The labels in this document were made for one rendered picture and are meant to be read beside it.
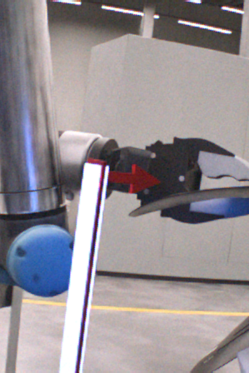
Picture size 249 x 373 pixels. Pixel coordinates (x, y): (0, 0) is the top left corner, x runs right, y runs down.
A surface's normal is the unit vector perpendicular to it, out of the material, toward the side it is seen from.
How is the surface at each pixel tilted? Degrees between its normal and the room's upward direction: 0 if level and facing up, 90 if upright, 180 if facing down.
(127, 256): 90
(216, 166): 84
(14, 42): 92
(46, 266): 90
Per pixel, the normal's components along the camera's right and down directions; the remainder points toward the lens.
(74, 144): -0.19, -0.59
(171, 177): -0.33, -0.11
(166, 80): 0.28, 0.09
